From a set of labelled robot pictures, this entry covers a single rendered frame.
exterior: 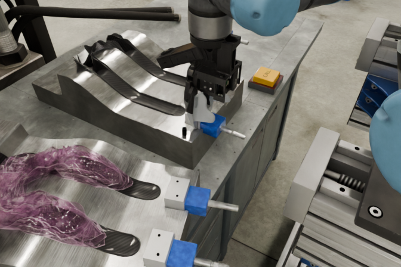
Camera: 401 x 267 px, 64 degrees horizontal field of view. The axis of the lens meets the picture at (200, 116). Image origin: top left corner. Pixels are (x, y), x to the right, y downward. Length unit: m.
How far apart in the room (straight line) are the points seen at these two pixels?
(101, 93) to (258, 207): 1.07
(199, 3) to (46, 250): 0.44
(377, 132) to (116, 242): 0.45
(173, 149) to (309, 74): 1.94
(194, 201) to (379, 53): 0.57
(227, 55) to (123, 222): 0.34
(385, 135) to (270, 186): 1.47
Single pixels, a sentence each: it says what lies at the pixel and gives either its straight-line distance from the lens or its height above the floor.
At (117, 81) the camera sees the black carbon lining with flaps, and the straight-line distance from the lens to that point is 0.82.
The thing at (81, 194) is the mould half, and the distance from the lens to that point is 0.62.
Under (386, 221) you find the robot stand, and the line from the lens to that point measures 0.43.
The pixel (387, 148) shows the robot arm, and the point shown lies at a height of 1.19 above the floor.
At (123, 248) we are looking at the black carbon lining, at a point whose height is 0.85.
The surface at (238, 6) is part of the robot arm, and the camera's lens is 0.42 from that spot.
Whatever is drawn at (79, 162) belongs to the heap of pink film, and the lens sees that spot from 0.63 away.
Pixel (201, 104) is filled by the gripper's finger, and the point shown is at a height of 0.97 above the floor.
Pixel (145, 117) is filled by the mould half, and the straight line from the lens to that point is 0.73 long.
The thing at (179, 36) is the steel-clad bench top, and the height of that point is 0.80.
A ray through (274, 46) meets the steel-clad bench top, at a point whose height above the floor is 0.80.
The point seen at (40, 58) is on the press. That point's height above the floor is 0.78.
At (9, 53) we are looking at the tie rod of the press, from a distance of 1.21.
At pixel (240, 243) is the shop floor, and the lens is 1.54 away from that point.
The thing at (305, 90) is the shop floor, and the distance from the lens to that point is 2.38.
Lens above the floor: 1.37
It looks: 42 degrees down
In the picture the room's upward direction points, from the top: straight up
